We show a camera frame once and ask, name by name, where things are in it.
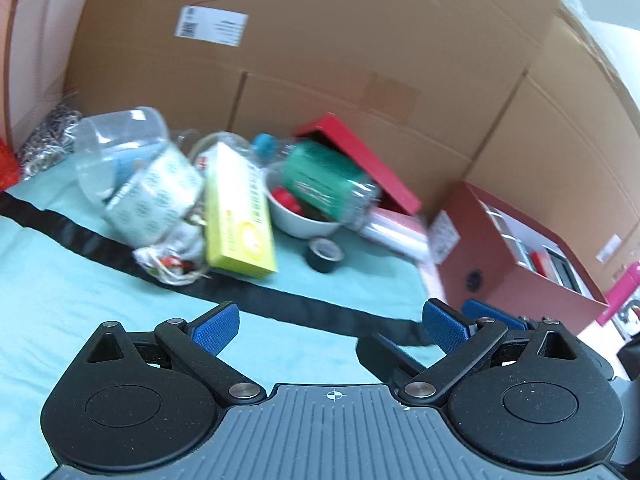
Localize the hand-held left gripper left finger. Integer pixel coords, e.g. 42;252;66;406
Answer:
80;301;267;407

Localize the dark wide tape roll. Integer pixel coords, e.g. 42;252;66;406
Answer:
306;236;346;275

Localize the clear plastic jar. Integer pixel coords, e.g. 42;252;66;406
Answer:
72;106;168;206

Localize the red box lid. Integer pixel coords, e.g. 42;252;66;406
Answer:
295;114;422;217

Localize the clear plastic cup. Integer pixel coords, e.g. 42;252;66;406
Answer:
189;130;251;171

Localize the green label plastic bottle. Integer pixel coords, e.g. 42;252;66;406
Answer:
250;133;381;233

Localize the pile of metal rings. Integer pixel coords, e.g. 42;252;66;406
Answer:
17;102;83;178

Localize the pink paper bag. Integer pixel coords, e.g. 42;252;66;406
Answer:
4;0;101;151

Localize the white bowl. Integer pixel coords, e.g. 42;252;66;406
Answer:
265;170;346;241

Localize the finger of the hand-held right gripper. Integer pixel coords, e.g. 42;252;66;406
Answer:
356;334;442;387
461;299;528;332

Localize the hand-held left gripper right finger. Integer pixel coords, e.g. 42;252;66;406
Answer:
398;299;585;407

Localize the red plastic bag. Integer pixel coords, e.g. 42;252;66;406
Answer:
0;137;22;192

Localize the dark red storage box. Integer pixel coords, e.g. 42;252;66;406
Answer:
430;180;610;337

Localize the white fabric herb sachet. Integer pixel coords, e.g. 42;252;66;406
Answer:
132;220;216;287

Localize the pink thermos bottle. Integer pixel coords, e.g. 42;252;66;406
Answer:
595;260;640;323

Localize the large cardboard box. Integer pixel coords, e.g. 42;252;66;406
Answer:
62;0;576;211

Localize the yellow medicine box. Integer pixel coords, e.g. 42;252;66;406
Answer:
204;141;278;279

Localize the teal blanket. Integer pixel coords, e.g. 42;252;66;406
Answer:
0;160;441;480

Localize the white shipping label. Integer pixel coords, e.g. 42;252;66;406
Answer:
175;5;249;47

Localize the small red object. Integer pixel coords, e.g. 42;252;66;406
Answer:
270;187;306;217

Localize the white plastic tube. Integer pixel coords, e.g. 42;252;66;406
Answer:
360;209;432;265

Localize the teal flower patterned tape roll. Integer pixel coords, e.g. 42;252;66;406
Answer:
102;142;206;251

